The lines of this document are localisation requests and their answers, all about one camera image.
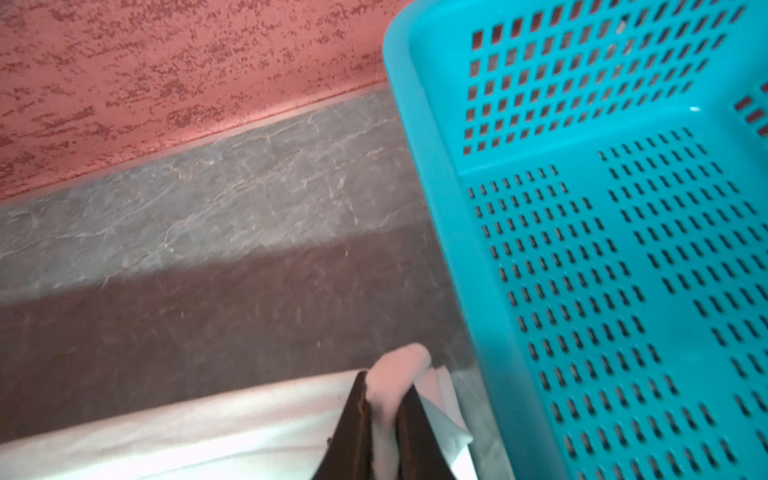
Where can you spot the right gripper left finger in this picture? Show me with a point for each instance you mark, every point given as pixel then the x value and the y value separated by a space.
pixel 349 453

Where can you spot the white grey-trimmed tank top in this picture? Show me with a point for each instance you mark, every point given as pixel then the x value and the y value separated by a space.
pixel 276 431

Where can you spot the teal plastic basket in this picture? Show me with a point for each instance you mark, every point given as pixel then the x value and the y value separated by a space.
pixel 596 173

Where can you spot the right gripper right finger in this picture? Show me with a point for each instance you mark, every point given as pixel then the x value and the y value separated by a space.
pixel 420 456

